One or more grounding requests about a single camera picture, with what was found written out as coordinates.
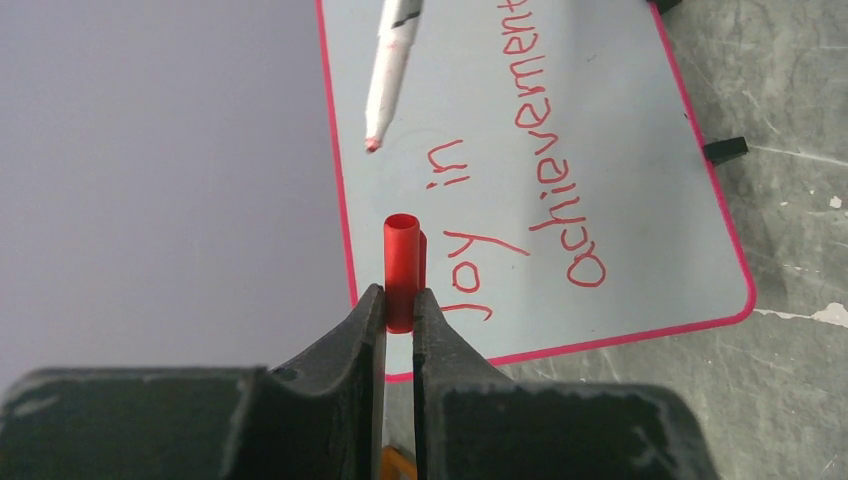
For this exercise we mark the red marker cap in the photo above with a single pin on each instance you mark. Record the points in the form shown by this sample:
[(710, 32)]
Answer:
[(405, 252)]

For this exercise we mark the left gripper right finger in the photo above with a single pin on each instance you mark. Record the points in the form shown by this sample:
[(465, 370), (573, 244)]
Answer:
[(474, 422)]

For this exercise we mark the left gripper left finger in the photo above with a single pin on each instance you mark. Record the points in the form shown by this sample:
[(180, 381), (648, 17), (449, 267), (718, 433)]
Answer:
[(317, 416)]

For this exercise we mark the red capped whiteboard marker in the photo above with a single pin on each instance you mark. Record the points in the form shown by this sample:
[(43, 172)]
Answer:
[(396, 34)]

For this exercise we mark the black whiteboard foot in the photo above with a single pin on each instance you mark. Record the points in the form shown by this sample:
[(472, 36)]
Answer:
[(722, 151), (664, 6)]

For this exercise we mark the orange wooden shelf rack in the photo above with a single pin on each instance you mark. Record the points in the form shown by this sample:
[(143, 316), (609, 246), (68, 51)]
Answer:
[(395, 466)]

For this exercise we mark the red framed whiteboard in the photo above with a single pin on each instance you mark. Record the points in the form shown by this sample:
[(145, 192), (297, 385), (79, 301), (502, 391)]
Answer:
[(552, 156)]

